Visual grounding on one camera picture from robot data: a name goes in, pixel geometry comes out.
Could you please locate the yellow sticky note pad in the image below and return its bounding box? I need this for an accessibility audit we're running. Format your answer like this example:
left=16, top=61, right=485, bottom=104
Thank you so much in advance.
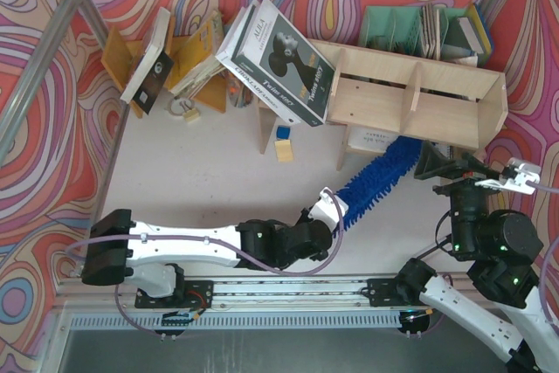
left=274, top=139, right=293, bottom=162

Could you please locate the pencil cup with pens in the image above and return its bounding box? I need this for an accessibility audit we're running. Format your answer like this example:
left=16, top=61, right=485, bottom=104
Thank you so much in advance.
left=226, top=74, right=253, bottom=108

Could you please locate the black white Twins story book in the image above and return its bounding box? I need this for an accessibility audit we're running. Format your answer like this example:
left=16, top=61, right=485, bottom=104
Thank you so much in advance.
left=217, top=0, right=335, bottom=127

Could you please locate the white black paperback book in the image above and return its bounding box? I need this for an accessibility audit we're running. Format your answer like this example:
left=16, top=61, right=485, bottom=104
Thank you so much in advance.
left=121, top=7, right=174, bottom=114

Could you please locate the blue yellow book in organizer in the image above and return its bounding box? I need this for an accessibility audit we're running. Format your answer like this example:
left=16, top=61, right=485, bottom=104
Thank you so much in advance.
left=458, top=3, right=494, bottom=64

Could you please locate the yellow books stack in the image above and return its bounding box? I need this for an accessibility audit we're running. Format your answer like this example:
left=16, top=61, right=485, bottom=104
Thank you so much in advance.
left=169, top=10, right=224, bottom=99

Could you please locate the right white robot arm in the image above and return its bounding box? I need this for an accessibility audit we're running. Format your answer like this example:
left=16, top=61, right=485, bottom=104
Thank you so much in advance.
left=395, top=141, right=558, bottom=372

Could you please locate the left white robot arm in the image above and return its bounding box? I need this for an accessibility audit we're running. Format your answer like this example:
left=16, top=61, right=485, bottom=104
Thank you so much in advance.
left=81, top=208, right=340, bottom=299

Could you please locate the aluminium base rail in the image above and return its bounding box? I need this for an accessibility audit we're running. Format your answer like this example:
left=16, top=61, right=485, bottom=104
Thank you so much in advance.
left=54, top=277, right=442, bottom=335

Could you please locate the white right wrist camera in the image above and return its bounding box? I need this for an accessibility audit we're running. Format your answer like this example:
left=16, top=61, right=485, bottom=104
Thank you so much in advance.
left=474, top=158, right=542, bottom=195

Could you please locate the gold binder clip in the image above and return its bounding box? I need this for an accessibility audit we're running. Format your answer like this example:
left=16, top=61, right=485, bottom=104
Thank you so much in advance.
left=181, top=102, right=200, bottom=122

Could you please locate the teal file organizer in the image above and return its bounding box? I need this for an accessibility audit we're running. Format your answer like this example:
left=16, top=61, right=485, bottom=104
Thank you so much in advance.
left=358, top=3, right=485, bottom=67

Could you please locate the blue microfiber duster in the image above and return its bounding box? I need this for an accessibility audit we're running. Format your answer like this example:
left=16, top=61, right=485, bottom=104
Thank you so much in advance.
left=336, top=136, right=422, bottom=231

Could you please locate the light wooden bookshelf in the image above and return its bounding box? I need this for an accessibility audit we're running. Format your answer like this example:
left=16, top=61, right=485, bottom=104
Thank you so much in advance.
left=257, top=38, right=510, bottom=173

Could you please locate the small blue block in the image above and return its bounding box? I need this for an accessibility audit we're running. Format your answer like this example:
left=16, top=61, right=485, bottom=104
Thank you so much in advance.
left=276, top=126, right=291, bottom=140

